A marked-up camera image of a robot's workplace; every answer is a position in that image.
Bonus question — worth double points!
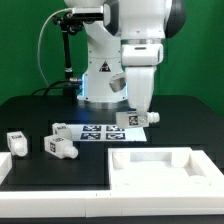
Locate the grey cable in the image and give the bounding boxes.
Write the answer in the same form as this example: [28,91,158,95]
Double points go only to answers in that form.
[36,8,72,95]

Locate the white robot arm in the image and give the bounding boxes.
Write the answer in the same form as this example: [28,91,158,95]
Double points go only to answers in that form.
[64,0,186,119]

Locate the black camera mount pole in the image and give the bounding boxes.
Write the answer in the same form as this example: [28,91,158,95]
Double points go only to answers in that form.
[51,11,84,98]

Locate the white obstacle fence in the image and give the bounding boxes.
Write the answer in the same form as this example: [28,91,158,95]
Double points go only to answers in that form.
[0,191,224,218]

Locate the black cables on table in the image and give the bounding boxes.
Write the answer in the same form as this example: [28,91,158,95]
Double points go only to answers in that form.
[31,76,84,98]

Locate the white square table top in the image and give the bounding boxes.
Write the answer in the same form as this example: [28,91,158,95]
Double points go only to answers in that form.
[108,147,224,191]

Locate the white sheet with tags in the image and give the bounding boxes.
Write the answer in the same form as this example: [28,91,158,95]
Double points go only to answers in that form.
[68,124,146,142]

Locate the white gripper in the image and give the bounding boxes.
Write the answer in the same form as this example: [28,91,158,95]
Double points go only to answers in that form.
[125,67,156,116]

